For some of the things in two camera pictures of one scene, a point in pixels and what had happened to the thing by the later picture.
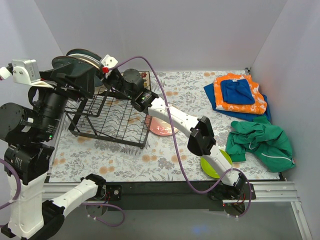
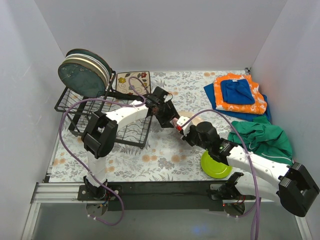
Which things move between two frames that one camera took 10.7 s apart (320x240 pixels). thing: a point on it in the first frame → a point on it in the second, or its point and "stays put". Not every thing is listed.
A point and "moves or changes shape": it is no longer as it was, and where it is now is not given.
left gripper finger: x=69 y=82 → x=170 y=113
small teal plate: x=77 y=67 moves or changes shape
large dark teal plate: x=82 y=51 stays put
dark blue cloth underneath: x=210 y=90 stays put
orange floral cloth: x=259 y=107 stays put
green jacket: x=267 y=142 stays put
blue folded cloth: x=237 y=91 stays put
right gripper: x=110 y=76 → x=191 y=136
